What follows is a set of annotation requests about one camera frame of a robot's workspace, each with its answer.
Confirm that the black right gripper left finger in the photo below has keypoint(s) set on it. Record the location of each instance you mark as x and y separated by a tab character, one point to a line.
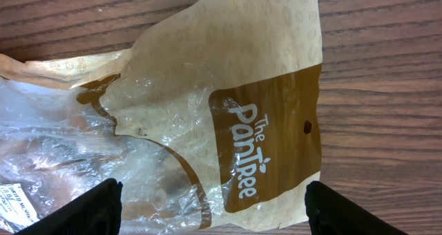
96	212

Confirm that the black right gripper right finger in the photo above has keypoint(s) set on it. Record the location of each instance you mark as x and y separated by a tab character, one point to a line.
330	213

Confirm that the brown mixed nuts bag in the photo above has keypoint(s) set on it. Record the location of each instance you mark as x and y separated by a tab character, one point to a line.
208	119

